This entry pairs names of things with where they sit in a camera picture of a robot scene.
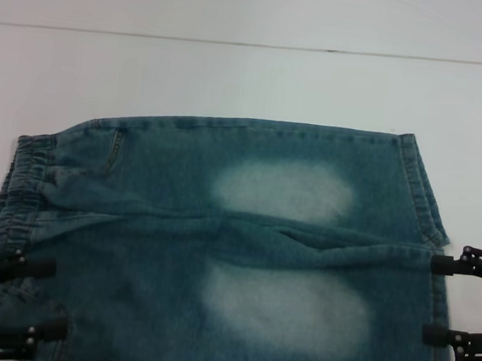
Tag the blue denim shorts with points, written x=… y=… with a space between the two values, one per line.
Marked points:
x=181 y=183

